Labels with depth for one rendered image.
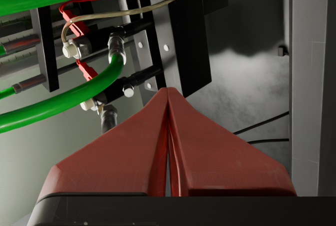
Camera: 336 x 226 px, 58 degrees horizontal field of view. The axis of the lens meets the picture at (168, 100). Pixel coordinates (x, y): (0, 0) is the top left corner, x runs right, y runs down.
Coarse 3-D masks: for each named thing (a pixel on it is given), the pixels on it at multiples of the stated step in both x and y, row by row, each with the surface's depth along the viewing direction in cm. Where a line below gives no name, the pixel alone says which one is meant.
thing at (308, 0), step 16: (304, 0) 34; (320, 0) 32; (304, 16) 34; (320, 16) 33; (304, 32) 35; (320, 32) 34; (304, 48) 36; (320, 48) 35; (304, 64) 37; (320, 64) 35; (304, 80) 38; (320, 80) 36; (304, 96) 38; (320, 96) 37; (304, 112) 39; (320, 112) 38; (304, 128) 40; (320, 128) 39; (304, 144) 41; (320, 144) 40; (304, 160) 43; (320, 160) 41; (304, 176) 44; (320, 176) 43; (304, 192) 45; (320, 192) 44
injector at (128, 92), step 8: (160, 64) 52; (136, 72) 49; (144, 72) 50; (152, 72) 50; (160, 72) 52; (120, 80) 46; (128, 80) 47; (136, 80) 48; (144, 80) 50; (112, 88) 45; (120, 88) 46; (128, 88) 44; (96, 96) 43; (104, 96) 44; (112, 96) 45; (120, 96) 47; (128, 96) 45; (96, 104) 43; (104, 104) 45
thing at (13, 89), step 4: (16, 84) 55; (8, 88) 54; (12, 88) 55; (16, 88) 55; (20, 88) 55; (0, 92) 53; (4, 92) 54; (8, 92) 54; (12, 92) 55; (16, 92) 55; (0, 96) 53; (4, 96) 54
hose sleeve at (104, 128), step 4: (104, 112) 39; (108, 112) 38; (112, 112) 39; (104, 116) 38; (108, 116) 37; (112, 116) 38; (104, 120) 37; (108, 120) 36; (112, 120) 37; (116, 120) 38; (104, 124) 36; (108, 124) 35; (112, 124) 36; (116, 124) 37; (104, 128) 35; (108, 128) 34; (104, 132) 34
